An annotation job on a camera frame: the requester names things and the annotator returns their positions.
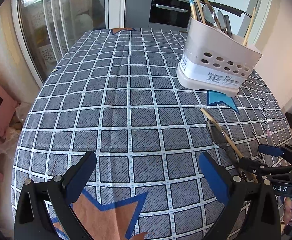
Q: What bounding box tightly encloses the grey kitchen cabinet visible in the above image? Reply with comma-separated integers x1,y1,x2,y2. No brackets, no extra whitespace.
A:
126,0,151,28

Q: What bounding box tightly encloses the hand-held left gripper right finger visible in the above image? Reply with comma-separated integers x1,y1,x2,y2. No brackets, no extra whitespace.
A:
198,151,282,240

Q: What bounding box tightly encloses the beige perforated utensil holder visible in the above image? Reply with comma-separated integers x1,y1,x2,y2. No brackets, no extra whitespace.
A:
176,17,263,98

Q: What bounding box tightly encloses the sliding glass door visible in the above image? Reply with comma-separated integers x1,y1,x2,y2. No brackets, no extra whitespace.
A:
16,0,110,80

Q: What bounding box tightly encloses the black built-in oven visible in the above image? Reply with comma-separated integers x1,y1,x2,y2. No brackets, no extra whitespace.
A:
149,0,189,25

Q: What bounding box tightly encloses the grey grid star-print tablecloth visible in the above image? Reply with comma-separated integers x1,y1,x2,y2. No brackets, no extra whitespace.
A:
12,27,292,240

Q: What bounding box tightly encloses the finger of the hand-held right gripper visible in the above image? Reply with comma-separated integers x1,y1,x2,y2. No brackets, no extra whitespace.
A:
258,144,292,165
238,157,292,180

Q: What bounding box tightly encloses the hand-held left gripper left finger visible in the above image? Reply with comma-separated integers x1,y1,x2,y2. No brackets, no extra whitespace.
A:
13,151,97,240

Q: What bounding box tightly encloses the black utensil handle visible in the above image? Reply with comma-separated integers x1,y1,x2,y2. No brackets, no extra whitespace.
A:
224,15,233,39

